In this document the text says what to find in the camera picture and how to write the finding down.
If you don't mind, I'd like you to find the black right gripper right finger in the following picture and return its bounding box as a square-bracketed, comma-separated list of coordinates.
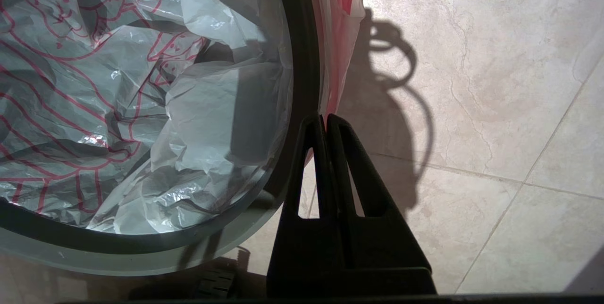
[326, 114, 438, 296]

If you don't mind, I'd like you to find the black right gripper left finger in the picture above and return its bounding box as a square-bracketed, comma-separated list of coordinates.
[266, 114, 348, 296]

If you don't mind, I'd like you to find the grey bin rim ring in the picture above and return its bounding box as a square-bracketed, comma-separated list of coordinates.
[0, 0, 326, 277]

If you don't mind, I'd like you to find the white red-printed plastic bag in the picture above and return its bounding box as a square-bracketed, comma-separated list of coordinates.
[0, 0, 365, 235]

